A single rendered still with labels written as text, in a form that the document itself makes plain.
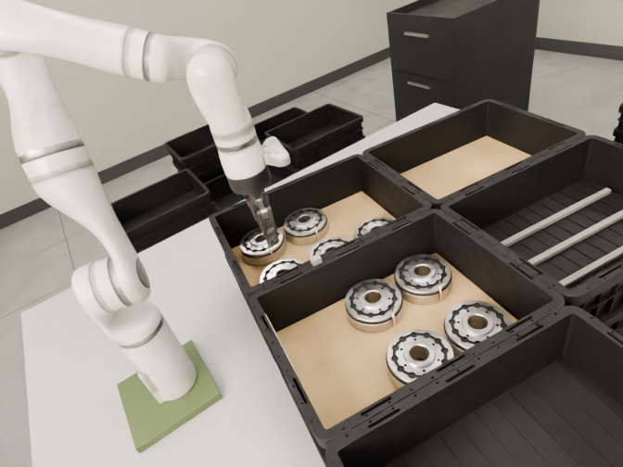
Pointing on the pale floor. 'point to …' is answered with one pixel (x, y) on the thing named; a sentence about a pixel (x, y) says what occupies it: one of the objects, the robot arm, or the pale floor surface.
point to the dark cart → (462, 53)
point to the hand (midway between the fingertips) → (267, 230)
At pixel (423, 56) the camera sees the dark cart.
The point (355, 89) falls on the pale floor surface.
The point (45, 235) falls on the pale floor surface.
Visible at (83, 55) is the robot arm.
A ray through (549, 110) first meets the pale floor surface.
